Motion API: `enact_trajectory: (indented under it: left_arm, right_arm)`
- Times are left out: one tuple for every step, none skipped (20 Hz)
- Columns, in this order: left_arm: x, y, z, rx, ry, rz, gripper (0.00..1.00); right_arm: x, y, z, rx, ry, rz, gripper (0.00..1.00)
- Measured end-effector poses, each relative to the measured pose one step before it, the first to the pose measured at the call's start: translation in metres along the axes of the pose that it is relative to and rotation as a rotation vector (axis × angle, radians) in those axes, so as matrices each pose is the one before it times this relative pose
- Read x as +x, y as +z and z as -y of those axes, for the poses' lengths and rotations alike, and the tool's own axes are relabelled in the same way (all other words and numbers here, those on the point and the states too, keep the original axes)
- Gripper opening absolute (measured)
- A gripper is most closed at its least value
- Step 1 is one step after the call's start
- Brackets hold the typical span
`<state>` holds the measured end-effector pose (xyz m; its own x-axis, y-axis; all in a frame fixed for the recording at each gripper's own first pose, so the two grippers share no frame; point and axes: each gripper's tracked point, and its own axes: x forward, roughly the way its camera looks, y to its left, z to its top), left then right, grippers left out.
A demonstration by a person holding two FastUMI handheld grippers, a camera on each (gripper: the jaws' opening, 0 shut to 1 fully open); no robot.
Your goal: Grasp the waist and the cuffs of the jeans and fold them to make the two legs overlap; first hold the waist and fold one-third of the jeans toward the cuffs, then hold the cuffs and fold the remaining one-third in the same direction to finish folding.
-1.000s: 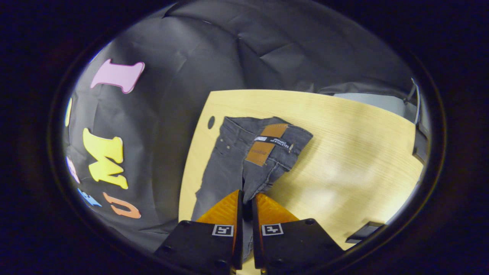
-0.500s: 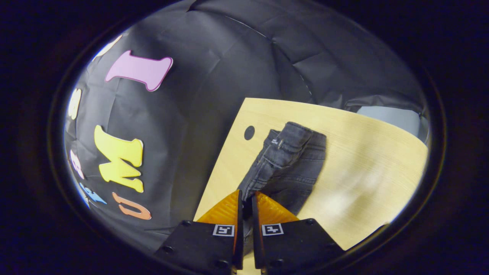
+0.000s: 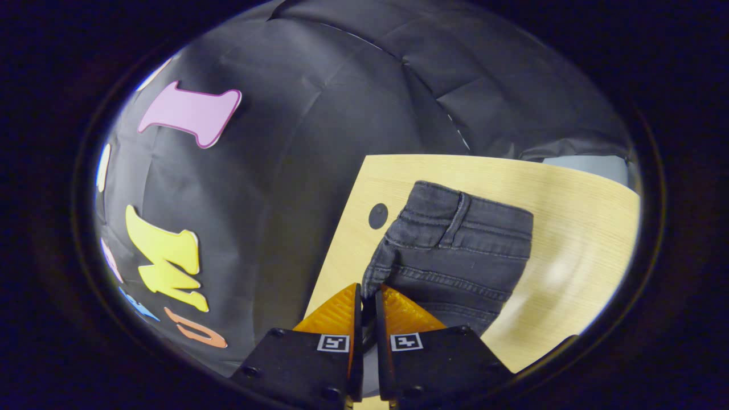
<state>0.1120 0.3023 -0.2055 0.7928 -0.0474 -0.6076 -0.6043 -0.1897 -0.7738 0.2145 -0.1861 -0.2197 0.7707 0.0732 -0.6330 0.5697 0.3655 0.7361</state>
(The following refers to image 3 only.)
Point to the black jeans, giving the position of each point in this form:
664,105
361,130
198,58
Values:
455,256

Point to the round black desk grommet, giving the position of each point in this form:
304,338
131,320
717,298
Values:
378,216

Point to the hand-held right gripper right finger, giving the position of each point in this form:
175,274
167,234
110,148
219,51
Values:
438,364

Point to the black backdrop cloth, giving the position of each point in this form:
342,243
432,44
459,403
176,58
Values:
319,142

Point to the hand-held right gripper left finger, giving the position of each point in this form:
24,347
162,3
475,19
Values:
296,364

